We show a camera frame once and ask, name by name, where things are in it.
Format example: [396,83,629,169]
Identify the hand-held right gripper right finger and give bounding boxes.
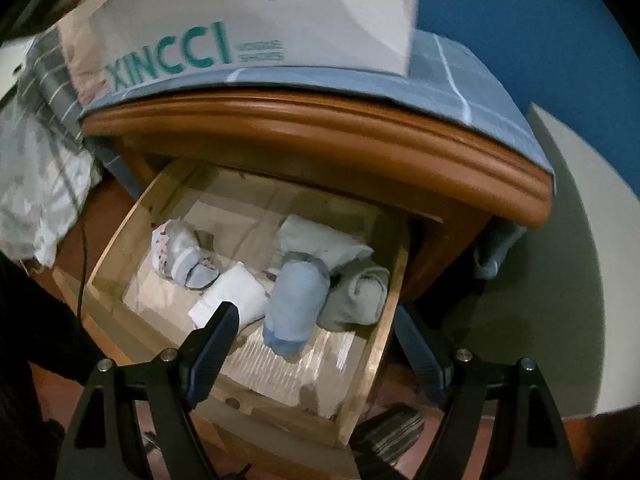
[392,305,576,480]

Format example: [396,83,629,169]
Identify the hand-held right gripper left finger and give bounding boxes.
[55,301,241,480]

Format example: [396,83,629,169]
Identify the wooden drawer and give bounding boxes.
[85,157,413,450]

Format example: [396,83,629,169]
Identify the white bra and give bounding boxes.
[187,262,271,333]

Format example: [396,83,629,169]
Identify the grey lace frilly socks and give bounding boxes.
[151,219,221,291]

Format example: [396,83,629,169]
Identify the white cardboard box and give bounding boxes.
[90,0,421,106]

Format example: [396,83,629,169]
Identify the dark striped object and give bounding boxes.
[360,405,426,466]

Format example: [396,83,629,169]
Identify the grey ribbed rolled garment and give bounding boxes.
[317,265,391,332]

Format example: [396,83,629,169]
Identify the light blue rolled garment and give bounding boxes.
[262,251,331,358]

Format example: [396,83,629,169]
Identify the pale ribbed folded garment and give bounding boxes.
[277,214,375,267]

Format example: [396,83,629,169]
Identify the black clothing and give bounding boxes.
[0,252,108,480]

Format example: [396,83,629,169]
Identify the white floral bedsheet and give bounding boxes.
[0,110,103,268]

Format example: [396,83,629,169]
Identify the wooden nightstand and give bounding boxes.
[80,92,553,306]

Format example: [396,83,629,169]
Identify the blue plaid cloth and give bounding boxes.
[20,27,558,281]

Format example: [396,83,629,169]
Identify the blue foam mat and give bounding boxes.
[415,0,640,126]

